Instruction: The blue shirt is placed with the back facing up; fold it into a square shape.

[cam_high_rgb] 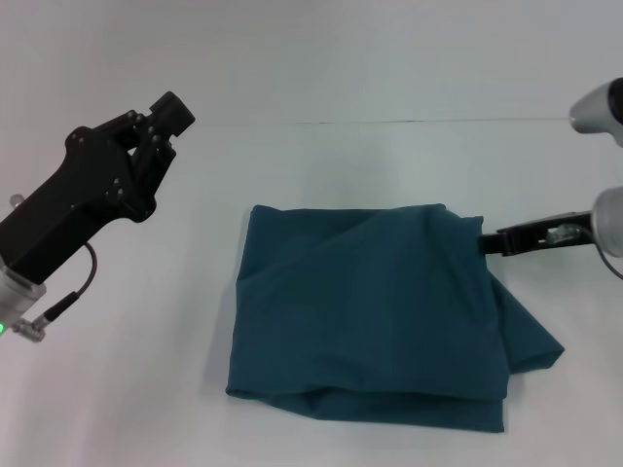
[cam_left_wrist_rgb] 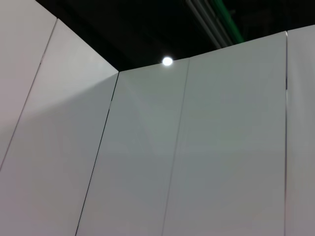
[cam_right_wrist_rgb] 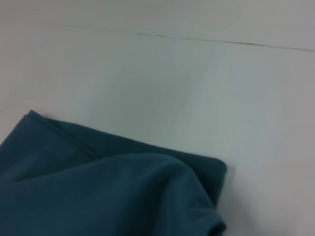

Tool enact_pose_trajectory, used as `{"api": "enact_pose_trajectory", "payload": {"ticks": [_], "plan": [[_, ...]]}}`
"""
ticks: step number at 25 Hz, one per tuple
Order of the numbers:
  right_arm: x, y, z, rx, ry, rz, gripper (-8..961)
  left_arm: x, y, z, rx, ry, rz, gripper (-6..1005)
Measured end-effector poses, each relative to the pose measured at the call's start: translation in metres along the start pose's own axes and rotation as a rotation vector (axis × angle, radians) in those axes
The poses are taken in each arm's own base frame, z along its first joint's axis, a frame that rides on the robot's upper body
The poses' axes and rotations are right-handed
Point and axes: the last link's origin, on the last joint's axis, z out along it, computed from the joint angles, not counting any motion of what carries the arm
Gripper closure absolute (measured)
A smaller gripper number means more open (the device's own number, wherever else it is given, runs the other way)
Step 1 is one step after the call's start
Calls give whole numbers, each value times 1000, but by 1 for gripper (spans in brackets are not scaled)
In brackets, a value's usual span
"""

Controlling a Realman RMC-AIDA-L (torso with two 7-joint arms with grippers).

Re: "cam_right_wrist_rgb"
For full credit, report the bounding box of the blue shirt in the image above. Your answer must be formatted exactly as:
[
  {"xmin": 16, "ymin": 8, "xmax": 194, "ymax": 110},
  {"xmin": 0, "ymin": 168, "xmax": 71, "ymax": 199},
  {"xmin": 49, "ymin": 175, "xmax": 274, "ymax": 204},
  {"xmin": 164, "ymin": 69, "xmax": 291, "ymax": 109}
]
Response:
[{"xmin": 0, "ymin": 110, "xmax": 227, "ymax": 236}]

